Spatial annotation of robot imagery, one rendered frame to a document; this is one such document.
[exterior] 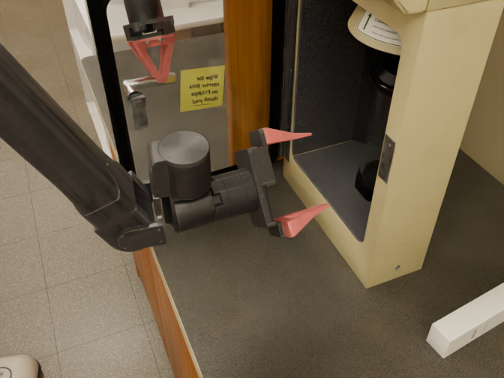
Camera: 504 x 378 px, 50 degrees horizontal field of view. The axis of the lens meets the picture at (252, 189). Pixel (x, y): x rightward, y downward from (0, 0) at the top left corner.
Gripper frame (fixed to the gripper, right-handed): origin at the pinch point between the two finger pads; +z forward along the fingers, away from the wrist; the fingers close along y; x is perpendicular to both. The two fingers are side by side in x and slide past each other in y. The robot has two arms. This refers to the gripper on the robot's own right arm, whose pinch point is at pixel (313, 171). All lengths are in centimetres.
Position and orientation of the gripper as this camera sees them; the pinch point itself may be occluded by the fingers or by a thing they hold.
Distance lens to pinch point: 71.9
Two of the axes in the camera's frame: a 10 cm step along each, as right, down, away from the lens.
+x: -2.8, 0.0, 9.6
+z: 9.3, -2.6, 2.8
